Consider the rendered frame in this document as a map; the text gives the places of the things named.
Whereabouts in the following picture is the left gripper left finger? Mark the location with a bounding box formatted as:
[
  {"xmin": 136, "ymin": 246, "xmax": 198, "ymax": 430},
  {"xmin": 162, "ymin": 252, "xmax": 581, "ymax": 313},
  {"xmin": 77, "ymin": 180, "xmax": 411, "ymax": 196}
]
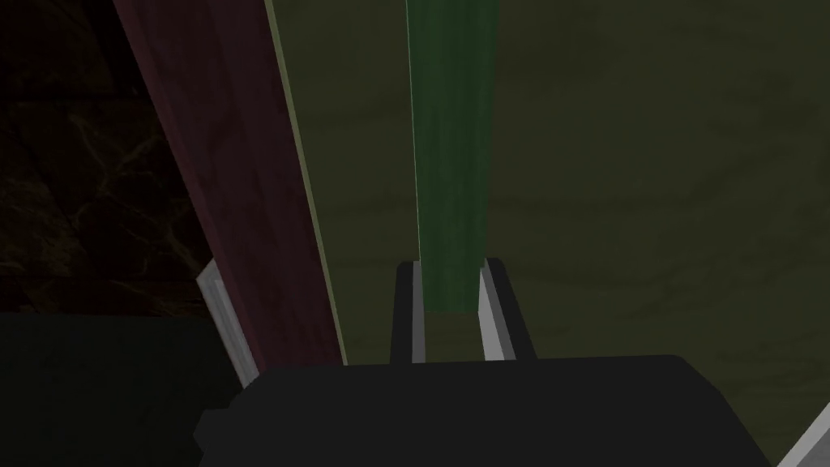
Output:
[{"xmin": 389, "ymin": 260, "xmax": 427, "ymax": 365}]

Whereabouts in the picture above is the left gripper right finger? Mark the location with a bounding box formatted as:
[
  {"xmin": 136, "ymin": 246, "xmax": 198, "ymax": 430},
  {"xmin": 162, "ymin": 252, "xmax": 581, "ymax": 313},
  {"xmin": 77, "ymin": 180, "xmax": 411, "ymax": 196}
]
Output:
[{"xmin": 478, "ymin": 257, "xmax": 539, "ymax": 362}]

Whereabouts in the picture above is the green bar handle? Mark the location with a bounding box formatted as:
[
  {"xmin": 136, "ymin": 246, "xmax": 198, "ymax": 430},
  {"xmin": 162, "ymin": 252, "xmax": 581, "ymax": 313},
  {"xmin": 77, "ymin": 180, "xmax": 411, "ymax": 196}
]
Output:
[{"xmin": 404, "ymin": 0, "xmax": 501, "ymax": 315}]

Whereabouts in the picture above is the dark red cupboard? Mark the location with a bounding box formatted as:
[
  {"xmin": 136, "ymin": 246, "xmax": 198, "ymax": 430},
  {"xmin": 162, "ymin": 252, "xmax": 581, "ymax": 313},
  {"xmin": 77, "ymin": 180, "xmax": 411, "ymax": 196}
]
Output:
[{"xmin": 113, "ymin": 0, "xmax": 345, "ymax": 376}]

